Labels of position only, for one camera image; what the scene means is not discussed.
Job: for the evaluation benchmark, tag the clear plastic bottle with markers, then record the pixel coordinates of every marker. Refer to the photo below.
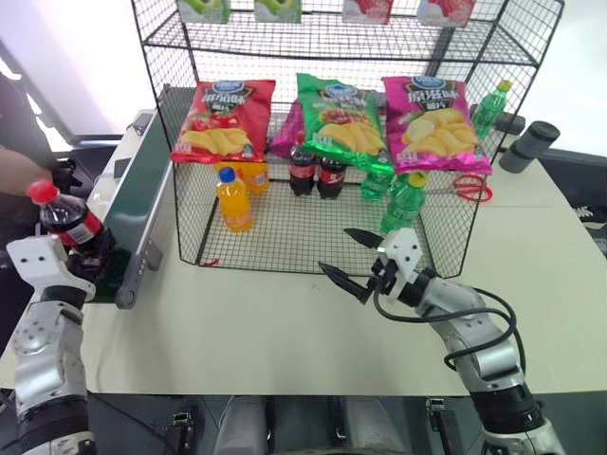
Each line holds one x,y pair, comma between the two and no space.
103,189

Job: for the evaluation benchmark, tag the red and white carton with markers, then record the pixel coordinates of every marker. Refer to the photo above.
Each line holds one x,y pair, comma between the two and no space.
446,10
367,9

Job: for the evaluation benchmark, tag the conveyor control box red display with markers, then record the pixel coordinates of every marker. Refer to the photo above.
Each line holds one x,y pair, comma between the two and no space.
141,124

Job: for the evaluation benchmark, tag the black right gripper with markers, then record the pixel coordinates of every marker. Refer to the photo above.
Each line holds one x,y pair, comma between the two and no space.
383,276

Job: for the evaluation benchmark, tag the green conveyor belt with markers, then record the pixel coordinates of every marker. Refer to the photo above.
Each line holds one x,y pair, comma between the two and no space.
137,199

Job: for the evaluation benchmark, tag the person's bare hand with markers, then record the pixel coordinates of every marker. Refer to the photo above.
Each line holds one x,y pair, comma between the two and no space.
21,173

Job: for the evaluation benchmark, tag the orange soda bottle blue cap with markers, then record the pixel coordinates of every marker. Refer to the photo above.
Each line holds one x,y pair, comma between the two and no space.
256,179
233,204

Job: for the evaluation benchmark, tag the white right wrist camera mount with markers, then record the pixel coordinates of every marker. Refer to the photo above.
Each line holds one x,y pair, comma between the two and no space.
403,249

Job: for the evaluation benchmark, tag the black metal table clamp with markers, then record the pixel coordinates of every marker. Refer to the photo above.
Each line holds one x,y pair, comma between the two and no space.
182,417
436,410

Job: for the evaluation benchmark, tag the cola bottle with red label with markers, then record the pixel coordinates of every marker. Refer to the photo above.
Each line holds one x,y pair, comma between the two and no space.
331,177
301,173

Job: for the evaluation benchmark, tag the grey rounded shape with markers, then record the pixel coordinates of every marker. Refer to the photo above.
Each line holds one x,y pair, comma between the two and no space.
239,426
367,426

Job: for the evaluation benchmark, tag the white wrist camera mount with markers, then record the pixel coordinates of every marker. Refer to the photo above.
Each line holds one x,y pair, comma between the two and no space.
403,249
35,258

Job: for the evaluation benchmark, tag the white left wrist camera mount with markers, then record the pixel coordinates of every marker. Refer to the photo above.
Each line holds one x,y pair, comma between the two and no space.
35,258

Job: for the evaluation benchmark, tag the red potato chips bag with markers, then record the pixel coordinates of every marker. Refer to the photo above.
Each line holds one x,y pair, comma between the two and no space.
223,121

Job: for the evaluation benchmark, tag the black printed mat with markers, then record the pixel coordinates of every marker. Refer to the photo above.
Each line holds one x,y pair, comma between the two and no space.
581,189

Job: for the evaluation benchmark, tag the green and white carton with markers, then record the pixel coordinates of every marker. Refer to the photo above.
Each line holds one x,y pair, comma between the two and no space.
279,8
204,8

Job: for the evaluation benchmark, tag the green potato chips bag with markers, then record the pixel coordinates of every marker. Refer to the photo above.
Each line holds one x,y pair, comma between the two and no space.
343,125

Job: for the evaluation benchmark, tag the cola bottle with red cap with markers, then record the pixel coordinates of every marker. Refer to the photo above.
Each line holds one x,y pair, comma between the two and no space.
66,219

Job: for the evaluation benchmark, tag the magenta potato chips bag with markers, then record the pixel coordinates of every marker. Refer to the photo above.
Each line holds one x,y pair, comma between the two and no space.
287,132
434,128

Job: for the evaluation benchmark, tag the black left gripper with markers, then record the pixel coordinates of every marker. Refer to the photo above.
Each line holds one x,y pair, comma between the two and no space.
84,263

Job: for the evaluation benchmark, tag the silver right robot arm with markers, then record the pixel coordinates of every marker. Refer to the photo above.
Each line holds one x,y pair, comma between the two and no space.
483,332

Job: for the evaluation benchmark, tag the grey cylindrical roll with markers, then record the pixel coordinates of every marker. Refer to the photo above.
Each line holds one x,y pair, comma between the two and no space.
531,146

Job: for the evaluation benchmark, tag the green soda bottle yellow cap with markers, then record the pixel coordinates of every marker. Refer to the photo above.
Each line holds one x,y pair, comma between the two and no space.
488,111
403,204
375,185

